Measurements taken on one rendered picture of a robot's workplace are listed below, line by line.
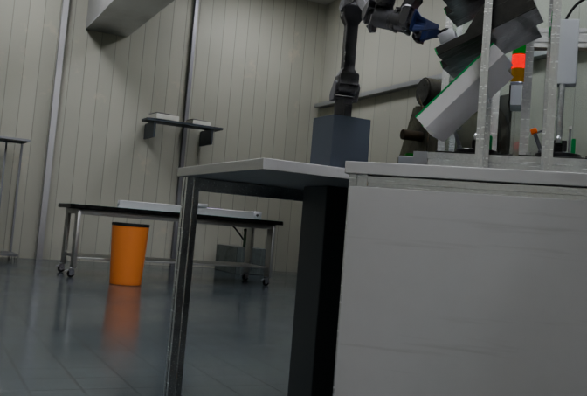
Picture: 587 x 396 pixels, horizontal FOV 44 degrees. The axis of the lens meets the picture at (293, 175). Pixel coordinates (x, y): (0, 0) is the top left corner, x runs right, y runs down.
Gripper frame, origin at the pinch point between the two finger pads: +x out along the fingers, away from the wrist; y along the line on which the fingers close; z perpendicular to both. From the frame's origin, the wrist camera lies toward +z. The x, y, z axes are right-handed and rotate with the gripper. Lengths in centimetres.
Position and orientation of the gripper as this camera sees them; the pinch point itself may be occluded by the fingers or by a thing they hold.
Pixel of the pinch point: (430, 28)
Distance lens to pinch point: 213.7
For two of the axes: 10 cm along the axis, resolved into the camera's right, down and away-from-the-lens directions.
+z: 3.0, -9.5, -0.3
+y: 4.3, 1.1, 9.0
